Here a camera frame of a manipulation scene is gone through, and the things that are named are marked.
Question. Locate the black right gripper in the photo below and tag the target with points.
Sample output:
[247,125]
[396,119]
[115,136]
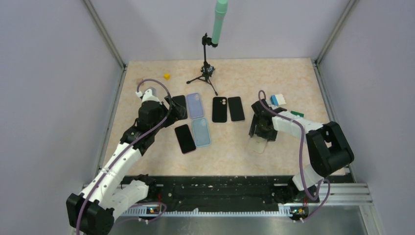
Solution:
[254,130]

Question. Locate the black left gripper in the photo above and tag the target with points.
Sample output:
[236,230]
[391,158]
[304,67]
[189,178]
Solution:
[176,112]

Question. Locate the black smartphone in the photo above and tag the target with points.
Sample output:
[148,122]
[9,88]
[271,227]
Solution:
[185,139]
[181,100]
[236,109]

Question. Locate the lilac phone case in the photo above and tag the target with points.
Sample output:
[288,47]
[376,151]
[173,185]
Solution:
[194,105]

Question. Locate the clear phone case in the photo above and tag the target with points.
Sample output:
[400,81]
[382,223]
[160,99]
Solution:
[257,144]

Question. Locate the light blue phone case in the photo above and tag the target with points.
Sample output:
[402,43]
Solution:
[201,132]

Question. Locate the black phone case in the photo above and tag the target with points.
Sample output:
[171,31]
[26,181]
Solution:
[219,110]

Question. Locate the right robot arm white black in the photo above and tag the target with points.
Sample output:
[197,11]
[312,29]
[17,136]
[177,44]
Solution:
[324,148]

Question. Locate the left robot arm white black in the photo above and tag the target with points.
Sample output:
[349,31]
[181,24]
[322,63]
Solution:
[96,208]

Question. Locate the blue white toy block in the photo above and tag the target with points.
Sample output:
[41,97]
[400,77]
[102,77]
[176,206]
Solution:
[277,99]

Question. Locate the yellow cube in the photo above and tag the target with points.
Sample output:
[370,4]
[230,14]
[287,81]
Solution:
[166,76]

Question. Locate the green blue grey block stack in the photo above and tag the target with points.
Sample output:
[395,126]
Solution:
[297,114]

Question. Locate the black mini tripod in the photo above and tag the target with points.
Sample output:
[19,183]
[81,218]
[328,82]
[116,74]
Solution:
[206,69]

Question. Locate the mint green microphone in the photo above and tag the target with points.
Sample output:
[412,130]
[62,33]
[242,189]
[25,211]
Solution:
[221,8]

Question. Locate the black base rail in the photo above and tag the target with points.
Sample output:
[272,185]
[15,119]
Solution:
[237,196]

